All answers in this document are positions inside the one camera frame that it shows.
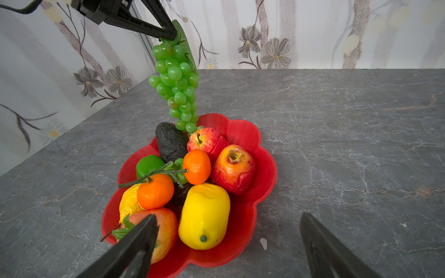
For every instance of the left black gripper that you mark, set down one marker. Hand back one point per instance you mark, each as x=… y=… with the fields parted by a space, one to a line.
x=116 y=13

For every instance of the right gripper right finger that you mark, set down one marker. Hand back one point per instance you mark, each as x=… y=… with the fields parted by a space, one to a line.
x=327 y=256

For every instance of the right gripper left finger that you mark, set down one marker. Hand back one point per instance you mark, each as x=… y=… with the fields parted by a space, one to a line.
x=131 y=256

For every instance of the yellow pear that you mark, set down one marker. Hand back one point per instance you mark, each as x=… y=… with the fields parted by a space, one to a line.
x=129 y=203

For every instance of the green grape bunch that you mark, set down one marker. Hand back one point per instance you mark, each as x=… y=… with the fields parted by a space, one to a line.
x=177 y=79

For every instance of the orange tangerine with stem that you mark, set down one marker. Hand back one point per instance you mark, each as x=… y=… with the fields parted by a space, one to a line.
x=156 y=188

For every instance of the yellow lemon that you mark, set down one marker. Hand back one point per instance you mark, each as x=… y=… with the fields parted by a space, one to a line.
x=204 y=217

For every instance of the green lime fruit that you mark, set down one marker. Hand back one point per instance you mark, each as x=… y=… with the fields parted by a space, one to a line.
x=147 y=164

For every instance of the red flower-shaped fruit bowl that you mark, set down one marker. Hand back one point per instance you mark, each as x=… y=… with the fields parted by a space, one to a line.
x=243 y=214

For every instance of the dark mangosteen with green leaves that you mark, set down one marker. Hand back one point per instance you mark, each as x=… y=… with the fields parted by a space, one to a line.
x=181 y=190

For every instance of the dark green avocado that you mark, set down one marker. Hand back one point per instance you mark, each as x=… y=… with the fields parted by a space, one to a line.
x=172 y=143

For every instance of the red yellow pomegranate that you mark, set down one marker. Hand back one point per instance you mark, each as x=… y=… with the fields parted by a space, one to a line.
x=234 y=169

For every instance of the red apple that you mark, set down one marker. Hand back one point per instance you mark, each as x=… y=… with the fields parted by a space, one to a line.
x=209 y=141

